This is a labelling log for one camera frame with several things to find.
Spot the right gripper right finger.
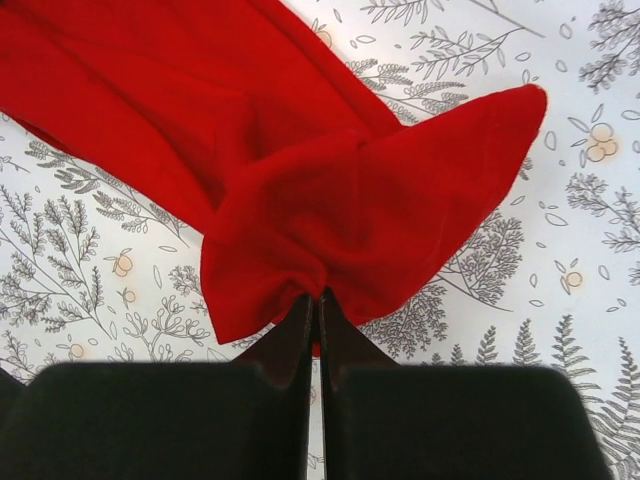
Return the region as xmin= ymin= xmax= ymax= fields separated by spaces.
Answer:
xmin=319 ymin=291 xmax=610 ymax=479

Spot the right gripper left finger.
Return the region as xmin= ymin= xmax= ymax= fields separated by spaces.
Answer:
xmin=1 ymin=296 xmax=314 ymax=479

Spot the red t shirt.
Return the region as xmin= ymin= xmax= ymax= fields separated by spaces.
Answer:
xmin=1 ymin=1 xmax=547 ymax=343

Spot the floral patterned table cloth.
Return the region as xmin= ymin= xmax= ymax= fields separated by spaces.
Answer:
xmin=1 ymin=1 xmax=639 ymax=479

